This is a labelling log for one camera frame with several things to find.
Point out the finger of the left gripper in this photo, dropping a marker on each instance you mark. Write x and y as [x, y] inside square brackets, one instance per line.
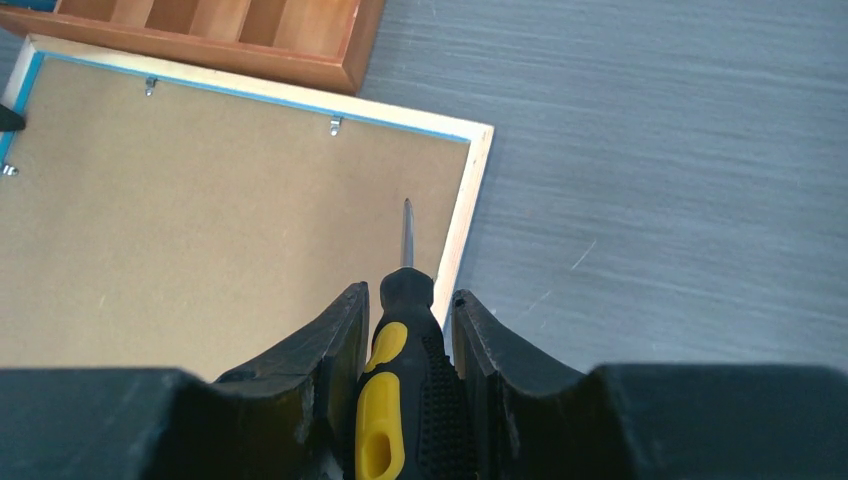
[10, 120]

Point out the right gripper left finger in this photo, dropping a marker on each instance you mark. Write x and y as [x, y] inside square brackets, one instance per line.
[281, 415]

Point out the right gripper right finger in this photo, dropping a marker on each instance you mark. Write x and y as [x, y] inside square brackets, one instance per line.
[536, 418]

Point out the black yellow screwdriver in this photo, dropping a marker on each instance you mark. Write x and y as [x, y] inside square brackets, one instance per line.
[411, 418]

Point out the blue picture frame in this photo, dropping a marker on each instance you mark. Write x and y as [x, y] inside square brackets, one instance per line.
[155, 213]

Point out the orange compartment tray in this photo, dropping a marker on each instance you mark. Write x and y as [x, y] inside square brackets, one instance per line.
[324, 45]

